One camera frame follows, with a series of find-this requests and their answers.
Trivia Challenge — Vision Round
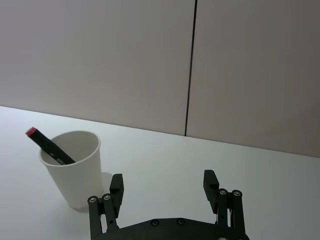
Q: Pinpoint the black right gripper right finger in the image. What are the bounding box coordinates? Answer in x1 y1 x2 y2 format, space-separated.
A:
202 169 247 234

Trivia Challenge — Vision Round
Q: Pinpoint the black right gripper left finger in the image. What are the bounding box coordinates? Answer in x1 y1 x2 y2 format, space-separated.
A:
87 173 125 237

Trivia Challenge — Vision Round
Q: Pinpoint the white paper cup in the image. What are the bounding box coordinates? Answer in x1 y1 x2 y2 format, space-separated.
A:
39 130 103 210

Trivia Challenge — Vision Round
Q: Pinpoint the black marker with red cap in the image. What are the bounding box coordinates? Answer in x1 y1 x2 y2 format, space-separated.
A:
25 127 76 166

